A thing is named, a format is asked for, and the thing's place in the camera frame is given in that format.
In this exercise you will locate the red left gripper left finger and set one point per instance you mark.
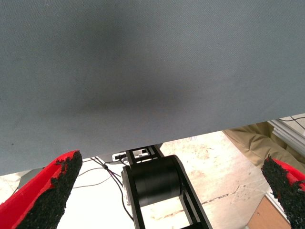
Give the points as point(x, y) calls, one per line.
point(21, 210)

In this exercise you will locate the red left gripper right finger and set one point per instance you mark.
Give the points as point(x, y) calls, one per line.
point(286, 190)

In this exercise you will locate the brown cardboard box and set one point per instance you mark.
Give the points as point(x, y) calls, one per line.
point(265, 214)

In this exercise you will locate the grey power adapter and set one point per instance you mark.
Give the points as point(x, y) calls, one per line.
point(27, 177)

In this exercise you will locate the long aluminium profile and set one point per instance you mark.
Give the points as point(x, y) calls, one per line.
point(286, 133)

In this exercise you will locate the tan fabric bag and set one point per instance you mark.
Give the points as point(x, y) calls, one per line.
point(252, 143)

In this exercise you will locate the short aluminium profile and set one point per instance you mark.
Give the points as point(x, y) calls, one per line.
point(192, 138)

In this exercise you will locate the white socket strip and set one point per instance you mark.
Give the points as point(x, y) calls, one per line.
point(118, 156)

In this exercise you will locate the dark grey table cloth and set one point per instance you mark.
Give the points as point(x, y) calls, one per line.
point(143, 59)

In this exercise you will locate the black frame with cylinder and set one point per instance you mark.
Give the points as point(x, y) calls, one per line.
point(155, 179)

